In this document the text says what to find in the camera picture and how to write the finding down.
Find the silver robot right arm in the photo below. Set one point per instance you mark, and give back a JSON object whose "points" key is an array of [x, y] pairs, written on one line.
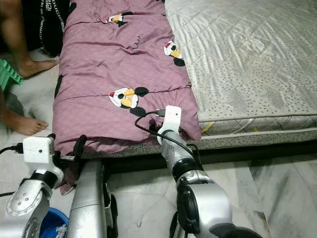
{"points": [[208, 198]]}

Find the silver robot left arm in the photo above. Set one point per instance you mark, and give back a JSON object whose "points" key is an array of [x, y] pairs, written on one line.
{"points": [[25, 203]]}

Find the silver robot left leg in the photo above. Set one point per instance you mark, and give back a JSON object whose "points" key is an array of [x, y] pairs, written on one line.
{"points": [[86, 198]]}

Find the newspaper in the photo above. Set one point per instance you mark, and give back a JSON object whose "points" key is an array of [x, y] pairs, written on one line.
{"points": [[60, 231]]}

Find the purple penguin print quilt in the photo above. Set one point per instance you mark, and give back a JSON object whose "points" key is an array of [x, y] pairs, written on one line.
{"points": [[114, 54]]}

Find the dark bed frame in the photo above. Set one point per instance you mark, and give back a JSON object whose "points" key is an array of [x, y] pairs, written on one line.
{"points": [[252, 148]]}

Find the person's bare leg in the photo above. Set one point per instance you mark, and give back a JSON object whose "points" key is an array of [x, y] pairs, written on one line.
{"points": [[25, 64], [25, 124]]}

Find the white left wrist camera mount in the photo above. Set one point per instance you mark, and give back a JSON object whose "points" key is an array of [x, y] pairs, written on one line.
{"points": [[39, 153]]}

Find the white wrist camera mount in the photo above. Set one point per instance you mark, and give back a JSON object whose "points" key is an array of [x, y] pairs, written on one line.
{"points": [[173, 118], [39, 153]]}

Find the white quilted mattress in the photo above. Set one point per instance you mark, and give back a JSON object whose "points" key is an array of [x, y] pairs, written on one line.
{"points": [[242, 59]]}

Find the green plastic stool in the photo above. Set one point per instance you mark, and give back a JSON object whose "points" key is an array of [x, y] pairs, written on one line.
{"points": [[10, 74]]}

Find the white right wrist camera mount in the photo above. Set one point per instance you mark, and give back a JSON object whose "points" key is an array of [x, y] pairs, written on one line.
{"points": [[173, 118]]}

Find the blue plastic bucket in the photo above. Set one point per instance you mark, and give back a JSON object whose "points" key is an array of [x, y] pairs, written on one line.
{"points": [[47, 223]]}

